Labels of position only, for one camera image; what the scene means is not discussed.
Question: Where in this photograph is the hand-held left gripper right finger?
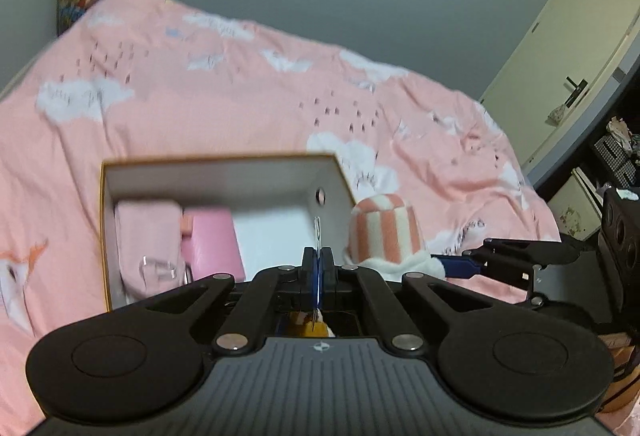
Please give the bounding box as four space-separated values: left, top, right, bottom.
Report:
318 248 481 352

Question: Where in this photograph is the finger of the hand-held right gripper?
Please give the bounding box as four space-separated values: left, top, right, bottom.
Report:
432 238 585 279
475 263 548 307

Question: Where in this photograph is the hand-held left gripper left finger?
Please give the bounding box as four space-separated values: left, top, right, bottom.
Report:
145 248 318 353

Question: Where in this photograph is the clear acrylic figure stand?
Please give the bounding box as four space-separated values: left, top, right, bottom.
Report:
310 216 325 334

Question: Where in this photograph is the pink striped plush toy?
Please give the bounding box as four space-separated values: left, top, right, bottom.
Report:
342 193 446 281

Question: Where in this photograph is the orange cardboard box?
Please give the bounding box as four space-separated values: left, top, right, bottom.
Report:
98 153 357 314

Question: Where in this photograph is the pink card holder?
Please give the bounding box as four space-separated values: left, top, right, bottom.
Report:
181 208 247 284

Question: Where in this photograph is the pink fabric pouch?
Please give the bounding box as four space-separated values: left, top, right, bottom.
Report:
114 200 188 301

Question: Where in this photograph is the white patterned storage box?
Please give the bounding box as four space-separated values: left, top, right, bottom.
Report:
547 168 608 241

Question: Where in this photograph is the dark shelving unit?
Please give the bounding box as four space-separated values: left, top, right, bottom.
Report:
535 60 640 237

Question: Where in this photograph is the pink printed blanket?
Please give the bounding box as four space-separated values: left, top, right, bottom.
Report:
0 0 563 436

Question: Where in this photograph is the cream door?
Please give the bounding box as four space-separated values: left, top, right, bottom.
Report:
477 0 640 167

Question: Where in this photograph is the black door handle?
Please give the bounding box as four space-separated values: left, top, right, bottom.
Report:
556 76 591 109

